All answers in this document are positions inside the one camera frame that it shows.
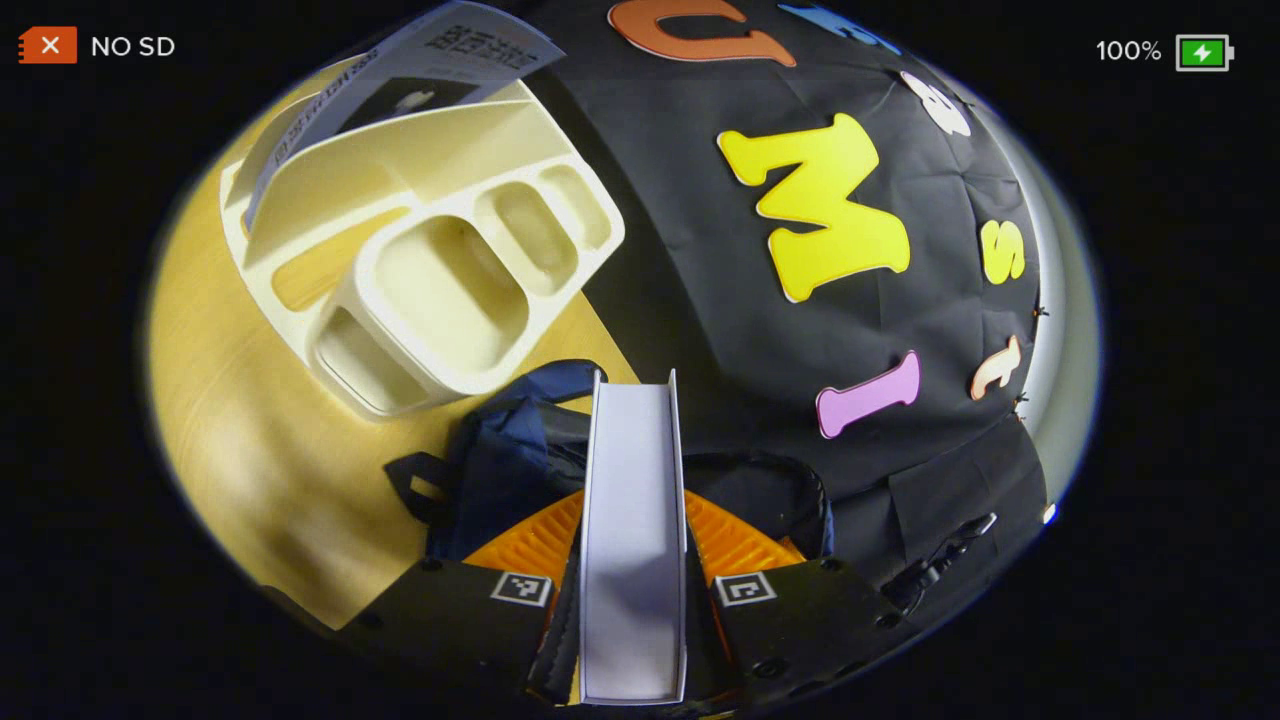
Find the blue schoolbag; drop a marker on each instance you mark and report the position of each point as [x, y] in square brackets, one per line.
[510, 460]

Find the black backdrop cloth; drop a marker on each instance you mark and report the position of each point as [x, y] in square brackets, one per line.
[700, 300]

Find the white book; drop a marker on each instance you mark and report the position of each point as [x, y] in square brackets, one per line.
[635, 550]

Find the black clamp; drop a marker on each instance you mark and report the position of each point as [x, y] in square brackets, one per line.
[940, 560]

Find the grey-blue book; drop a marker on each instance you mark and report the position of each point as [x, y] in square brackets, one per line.
[470, 50]

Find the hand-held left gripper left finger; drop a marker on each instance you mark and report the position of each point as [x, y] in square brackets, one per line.
[558, 645]

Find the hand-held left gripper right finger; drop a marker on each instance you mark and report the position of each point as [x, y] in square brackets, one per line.
[702, 630]

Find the cream plastic bookshelf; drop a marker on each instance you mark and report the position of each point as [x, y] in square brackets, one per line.
[450, 290]

